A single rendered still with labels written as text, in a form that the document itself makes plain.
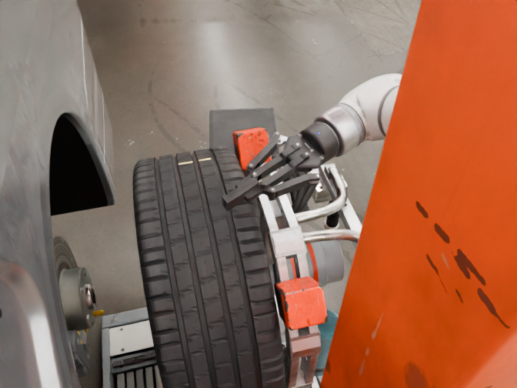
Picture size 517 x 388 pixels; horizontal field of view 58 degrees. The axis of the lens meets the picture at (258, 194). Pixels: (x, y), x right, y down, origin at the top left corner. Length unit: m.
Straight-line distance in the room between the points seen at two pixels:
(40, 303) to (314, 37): 3.39
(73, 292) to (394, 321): 0.88
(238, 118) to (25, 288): 1.89
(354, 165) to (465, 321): 2.44
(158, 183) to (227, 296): 0.28
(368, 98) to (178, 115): 2.26
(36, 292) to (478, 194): 0.57
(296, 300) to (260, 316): 0.08
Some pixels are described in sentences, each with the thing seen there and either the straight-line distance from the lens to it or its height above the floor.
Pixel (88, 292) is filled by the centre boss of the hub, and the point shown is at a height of 0.88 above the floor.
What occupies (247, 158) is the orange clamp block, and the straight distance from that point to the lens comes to 1.09.
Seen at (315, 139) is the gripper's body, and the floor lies 1.31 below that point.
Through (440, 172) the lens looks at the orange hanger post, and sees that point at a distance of 0.30.
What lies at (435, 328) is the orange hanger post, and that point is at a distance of 0.35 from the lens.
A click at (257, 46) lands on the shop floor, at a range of 3.72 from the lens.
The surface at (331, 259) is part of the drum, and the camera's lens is 1.18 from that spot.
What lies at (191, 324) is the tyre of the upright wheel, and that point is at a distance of 0.88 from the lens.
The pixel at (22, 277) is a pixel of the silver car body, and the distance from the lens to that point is 0.67.
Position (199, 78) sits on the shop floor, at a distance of 3.38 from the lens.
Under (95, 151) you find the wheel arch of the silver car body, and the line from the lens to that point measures 1.39.
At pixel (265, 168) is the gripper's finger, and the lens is 0.83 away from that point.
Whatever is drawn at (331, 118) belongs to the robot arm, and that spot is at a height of 1.33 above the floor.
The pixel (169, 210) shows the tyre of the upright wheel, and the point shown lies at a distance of 0.92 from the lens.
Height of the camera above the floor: 1.86
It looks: 48 degrees down
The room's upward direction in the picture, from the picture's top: straight up
